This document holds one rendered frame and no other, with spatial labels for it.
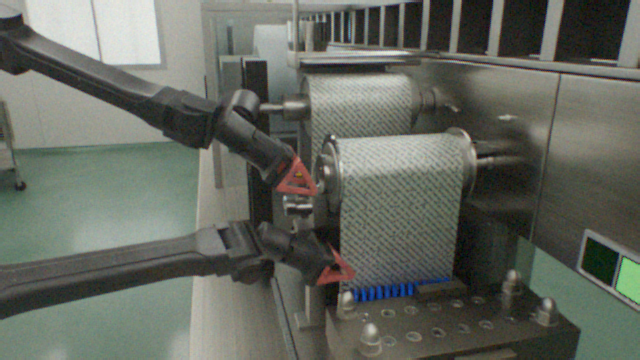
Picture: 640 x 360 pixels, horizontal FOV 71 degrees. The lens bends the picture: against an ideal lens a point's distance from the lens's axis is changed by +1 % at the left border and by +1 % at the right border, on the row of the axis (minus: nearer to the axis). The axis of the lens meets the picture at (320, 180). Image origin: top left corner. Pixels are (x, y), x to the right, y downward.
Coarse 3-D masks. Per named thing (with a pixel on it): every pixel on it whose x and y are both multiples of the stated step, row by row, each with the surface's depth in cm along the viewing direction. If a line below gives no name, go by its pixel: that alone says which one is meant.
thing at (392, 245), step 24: (360, 216) 80; (384, 216) 81; (408, 216) 83; (432, 216) 84; (456, 216) 85; (360, 240) 82; (384, 240) 83; (408, 240) 84; (432, 240) 86; (360, 264) 83; (384, 264) 85; (408, 264) 86; (432, 264) 87; (360, 288) 85
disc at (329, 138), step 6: (324, 138) 85; (330, 138) 81; (324, 144) 85; (336, 144) 78; (336, 150) 77; (336, 156) 78; (342, 174) 76; (342, 180) 76; (342, 186) 76; (342, 192) 77; (330, 204) 84; (336, 204) 80; (336, 210) 81
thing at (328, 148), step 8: (456, 136) 86; (328, 144) 82; (328, 152) 82; (464, 152) 83; (336, 160) 78; (464, 160) 83; (336, 168) 77; (464, 168) 83; (336, 176) 78; (464, 176) 83; (336, 184) 78; (464, 184) 85; (336, 192) 79
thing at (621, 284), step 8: (624, 264) 61; (632, 264) 59; (624, 272) 61; (632, 272) 60; (624, 280) 61; (632, 280) 60; (616, 288) 62; (624, 288) 61; (632, 288) 60; (632, 296) 60
